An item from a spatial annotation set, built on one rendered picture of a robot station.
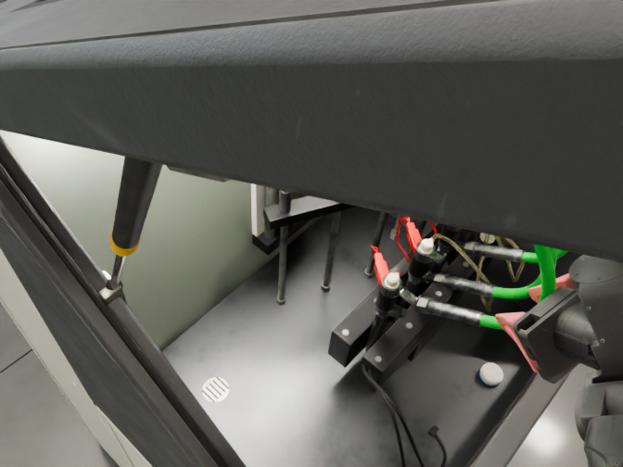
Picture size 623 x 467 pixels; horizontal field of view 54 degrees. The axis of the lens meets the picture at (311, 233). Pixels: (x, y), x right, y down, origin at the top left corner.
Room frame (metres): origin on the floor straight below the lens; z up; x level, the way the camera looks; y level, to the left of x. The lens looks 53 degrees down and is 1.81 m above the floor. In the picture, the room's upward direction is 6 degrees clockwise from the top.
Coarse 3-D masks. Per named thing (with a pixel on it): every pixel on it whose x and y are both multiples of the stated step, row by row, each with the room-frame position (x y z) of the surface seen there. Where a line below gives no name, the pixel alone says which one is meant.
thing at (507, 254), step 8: (464, 248) 0.55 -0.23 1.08; (472, 248) 0.55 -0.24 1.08; (480, 248) 0.54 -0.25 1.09; (488, 248) 0.54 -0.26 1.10; (496, 248) 0.54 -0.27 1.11; (504, 248) 0.53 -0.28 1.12; (512, 248) 0.53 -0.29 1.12; (488, 256) 0.53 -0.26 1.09; (496, 256) 0.53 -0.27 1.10; (504, 256) 0.52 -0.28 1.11; (512, 256) 0.52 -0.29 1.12; (520, 256) 0.51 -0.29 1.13; (528, 256) 0.51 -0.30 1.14; (536, 256) 0.50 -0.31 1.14; (560, 256) 0.49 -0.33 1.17
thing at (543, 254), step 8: (536, 248) 0.36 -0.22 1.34; (544, 248) 0.36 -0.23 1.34; (544, 256) 0.36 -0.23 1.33; (552, 256) 0.36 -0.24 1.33; (544, 264) 0.36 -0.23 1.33; (552, 264) 0.36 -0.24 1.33; (544, 272) 0.35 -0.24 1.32; (552, 272) 0.35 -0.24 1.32; (544, 280) 0.35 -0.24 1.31; (552, 280) 0.35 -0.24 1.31; (544, 288) 0.35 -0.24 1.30; (552, 288) 0.35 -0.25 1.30; (544, 296) 0.35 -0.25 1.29; (480, 320) 0.37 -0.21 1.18; (488, 320) 0.37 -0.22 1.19; (496, 320) 0.37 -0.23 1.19; (496, 328) 0.36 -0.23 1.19
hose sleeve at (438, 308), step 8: (432, 304) 0.41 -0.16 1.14; (440, 304) 0.41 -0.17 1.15; (448, 304) 0.41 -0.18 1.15; (432, 312) 0.40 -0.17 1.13; (440, 312) 0.40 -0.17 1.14; (448, 312) 0.39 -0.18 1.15; (456, 312) 0.39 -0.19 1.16; (464, 312) 0.39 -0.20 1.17; (472, 312) 0.38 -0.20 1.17; (480, 312) 0.38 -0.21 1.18; (456, 320) 0.39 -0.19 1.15; (464, 320) 0.38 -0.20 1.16; (472, 320) 0.38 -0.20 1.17
